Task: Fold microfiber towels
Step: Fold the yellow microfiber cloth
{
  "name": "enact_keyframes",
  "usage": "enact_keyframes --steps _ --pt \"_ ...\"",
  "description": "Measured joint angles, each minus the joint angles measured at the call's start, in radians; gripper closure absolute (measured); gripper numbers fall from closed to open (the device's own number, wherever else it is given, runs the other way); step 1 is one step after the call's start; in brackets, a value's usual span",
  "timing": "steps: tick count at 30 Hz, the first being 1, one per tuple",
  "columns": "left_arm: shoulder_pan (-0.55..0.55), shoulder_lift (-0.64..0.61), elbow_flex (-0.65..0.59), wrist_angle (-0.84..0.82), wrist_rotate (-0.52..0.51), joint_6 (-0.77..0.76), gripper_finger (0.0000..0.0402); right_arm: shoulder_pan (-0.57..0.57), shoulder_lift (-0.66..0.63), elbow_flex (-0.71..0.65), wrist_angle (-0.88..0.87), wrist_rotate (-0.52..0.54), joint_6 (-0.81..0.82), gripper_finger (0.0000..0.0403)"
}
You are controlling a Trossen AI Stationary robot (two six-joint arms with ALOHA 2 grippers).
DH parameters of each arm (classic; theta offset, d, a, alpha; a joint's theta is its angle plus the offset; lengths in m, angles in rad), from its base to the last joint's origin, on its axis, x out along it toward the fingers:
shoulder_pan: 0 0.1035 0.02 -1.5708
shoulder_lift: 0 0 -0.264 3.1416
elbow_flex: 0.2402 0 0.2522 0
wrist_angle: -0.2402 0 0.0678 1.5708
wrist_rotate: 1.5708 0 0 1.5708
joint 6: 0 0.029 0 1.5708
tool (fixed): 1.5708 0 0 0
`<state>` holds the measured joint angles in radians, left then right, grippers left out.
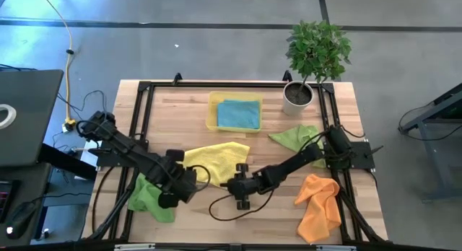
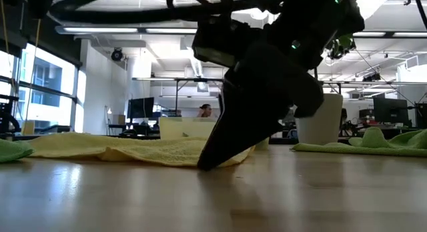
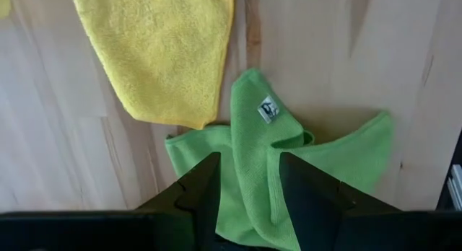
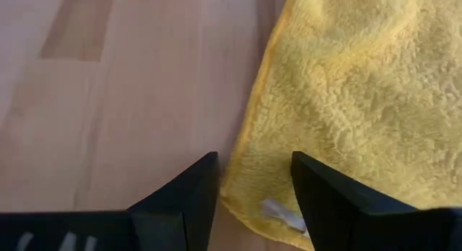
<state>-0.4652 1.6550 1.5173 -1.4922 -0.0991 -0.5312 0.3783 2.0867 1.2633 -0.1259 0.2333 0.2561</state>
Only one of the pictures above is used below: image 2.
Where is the bright green microfiber towel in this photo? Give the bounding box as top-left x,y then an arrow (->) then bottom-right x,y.
0,138 -> 35,164

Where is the light yellow-green microfiber towel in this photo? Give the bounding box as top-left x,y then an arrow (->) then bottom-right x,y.
291,127 -> 427,158

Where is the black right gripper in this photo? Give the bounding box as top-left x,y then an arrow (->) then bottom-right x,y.
196,28 -> 324,169

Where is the white plant pot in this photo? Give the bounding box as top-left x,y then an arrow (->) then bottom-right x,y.
295,93 -> 344,146

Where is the black metal gantry frame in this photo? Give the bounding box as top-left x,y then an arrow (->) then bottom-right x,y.
322,80 -> 344,95
173,77 -> 224,117

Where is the black computer monitor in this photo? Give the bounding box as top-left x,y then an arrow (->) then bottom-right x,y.
372,97 -> 410,126
126,97 -> 155,119

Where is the black round ceiling speaker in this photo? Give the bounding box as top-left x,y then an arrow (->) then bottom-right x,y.
111,47 -> 125,62

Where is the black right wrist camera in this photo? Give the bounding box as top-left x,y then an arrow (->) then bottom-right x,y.
192,23 -> 236,69

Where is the person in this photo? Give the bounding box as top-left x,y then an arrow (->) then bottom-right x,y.
196,103 -> 214,119

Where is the long ceiling light strip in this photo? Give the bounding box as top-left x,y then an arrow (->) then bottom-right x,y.
353,31 -> 427,38
55,25 -> 197,35

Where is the yellow microfiber towel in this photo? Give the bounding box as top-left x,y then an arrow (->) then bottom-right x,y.
28,131 -> 256,168

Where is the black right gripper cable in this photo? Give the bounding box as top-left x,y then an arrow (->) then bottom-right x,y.
49,0 -> 241,25

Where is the translucent yellow plastic tray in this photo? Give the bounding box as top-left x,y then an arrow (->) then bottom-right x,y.
158,117 -> 271,152

